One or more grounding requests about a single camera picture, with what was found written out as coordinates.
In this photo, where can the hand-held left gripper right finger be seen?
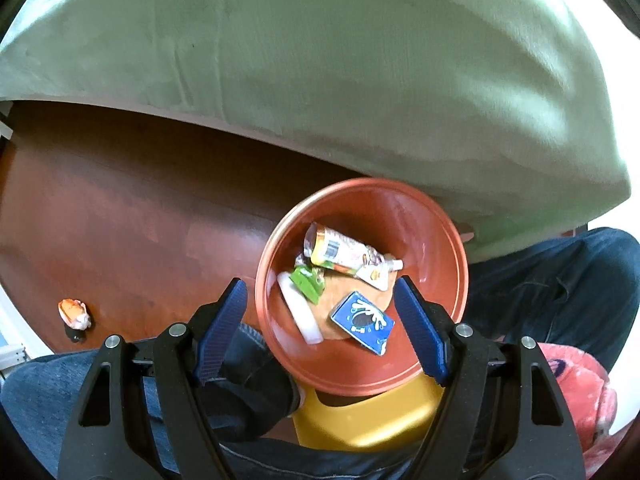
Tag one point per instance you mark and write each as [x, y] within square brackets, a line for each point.
[420, 330]

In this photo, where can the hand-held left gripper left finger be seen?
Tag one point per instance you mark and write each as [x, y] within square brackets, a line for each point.
[222, 327]

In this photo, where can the orange plastic basin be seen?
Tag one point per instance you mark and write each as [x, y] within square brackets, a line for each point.
[425, 240]

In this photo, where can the blue cookie packet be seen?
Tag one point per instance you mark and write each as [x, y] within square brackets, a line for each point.
[360, 320]

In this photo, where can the white plastic tube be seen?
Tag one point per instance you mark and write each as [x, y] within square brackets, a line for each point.
[300, 310]

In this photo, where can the green crumpled wrapper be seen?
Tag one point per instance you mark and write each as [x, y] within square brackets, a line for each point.
[310, 282]

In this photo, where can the yellow plastic stool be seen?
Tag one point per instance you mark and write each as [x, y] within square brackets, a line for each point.
[360, 425]

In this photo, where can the yellow spout drink pouch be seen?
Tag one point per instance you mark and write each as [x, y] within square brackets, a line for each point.
[335, 250]

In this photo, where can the person's right leg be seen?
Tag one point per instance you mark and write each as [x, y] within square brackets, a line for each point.
[550, 285]

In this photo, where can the orange white crumpled wrapper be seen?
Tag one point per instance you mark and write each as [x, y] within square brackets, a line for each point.
[74, 312]

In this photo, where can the pink plush slipper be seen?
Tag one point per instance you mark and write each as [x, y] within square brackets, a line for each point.
[585, 385]

